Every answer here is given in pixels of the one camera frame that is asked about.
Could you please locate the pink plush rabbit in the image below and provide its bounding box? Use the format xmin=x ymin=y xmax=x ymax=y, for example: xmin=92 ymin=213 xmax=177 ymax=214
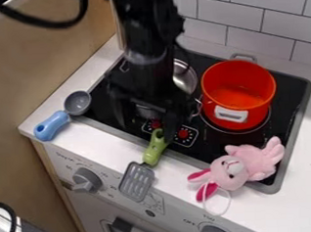
xmin=184 ymin=135 xmax=290 ymax=218

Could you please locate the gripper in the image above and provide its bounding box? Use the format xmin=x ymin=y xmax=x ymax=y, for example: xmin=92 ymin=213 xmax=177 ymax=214
xmin=104 ymin=48 xmax=201 ymax=147

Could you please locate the green spatula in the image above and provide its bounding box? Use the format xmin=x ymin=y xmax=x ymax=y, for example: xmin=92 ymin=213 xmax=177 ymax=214
xmin=115 ymin=128 xmax=174 ymax=204

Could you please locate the black cable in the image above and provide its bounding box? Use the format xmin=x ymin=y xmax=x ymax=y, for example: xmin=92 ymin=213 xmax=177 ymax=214
xmin=0 ymin=0 xmax=92 ymax=33

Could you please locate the blue and grey scoop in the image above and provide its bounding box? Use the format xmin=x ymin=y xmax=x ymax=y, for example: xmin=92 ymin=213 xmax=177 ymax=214
xmin=30 ymin=89 xmax=96 ymax=143

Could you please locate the orange pot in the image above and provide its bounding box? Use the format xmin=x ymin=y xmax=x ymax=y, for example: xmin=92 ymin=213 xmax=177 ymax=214
xmin=194 ymin=50 xmax=281 ymax=135

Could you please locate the silver pot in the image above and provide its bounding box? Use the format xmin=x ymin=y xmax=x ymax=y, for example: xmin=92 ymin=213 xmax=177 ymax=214
xmin=170 ymin=56 xmax=202 ymax=97

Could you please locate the toy stove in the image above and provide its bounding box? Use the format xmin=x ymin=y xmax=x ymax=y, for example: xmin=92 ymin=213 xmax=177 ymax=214
xmin=77 ymin=42 xmax=311 ymax=205

